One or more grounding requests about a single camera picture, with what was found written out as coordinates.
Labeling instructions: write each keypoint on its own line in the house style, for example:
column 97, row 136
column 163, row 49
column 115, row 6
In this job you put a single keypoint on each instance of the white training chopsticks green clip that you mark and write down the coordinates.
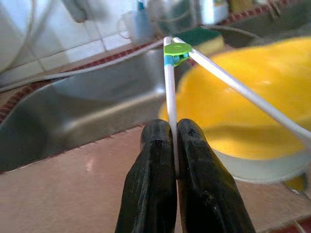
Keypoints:
column 170, row 97

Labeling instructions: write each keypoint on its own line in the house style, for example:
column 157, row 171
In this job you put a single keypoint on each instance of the green yellow sponge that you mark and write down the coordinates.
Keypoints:
column 201, row 38

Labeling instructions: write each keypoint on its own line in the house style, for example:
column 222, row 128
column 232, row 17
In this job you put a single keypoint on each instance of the steel wall tap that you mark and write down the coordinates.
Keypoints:
column 80, row 12

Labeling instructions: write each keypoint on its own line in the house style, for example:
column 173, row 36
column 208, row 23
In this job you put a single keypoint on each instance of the yellow bowl grey suction base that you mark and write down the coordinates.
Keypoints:
column 243, row 97

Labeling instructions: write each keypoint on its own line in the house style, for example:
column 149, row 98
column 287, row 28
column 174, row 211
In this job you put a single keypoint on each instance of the clear toothbrush cup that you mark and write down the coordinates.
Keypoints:
column 136, row 29

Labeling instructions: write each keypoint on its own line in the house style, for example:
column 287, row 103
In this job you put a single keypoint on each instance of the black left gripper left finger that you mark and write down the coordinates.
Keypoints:
column 150, row 182

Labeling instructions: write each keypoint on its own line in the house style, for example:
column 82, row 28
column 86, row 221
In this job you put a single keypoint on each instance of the white detergent bottle yellow cap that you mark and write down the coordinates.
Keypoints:
column 213, row 12

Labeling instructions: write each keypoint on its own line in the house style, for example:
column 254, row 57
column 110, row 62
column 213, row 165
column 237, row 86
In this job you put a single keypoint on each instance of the steel sink basin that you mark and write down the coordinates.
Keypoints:
column 85, row 109
column 255, row 26

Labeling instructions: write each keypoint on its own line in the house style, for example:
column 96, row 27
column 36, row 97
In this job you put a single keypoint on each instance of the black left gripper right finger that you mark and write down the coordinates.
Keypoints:
column 206, row 194

